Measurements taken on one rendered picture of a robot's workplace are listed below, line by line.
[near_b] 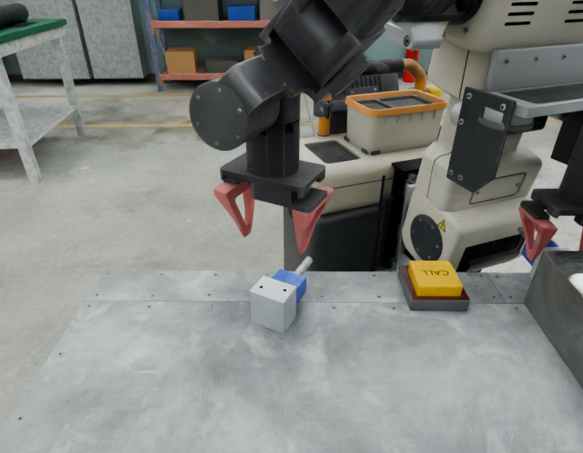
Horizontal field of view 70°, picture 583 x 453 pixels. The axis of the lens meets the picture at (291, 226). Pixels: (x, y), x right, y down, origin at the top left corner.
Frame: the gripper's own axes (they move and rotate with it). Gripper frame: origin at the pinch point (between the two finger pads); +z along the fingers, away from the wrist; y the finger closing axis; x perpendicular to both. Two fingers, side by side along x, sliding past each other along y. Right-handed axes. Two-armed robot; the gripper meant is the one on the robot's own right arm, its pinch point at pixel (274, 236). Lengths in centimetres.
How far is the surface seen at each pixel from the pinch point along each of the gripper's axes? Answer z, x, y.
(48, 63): 66, 299, -477
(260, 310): 9.9, -2.7, -0.6
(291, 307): 9.8, -0.6, 2.8
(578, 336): 7.9, 8.6, 34.9
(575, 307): 5.4, 10.5, 34.0
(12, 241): 93, 59, -192
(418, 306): 11.6, 9.6, 17.1
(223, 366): 12.7, -10.5, -1.3
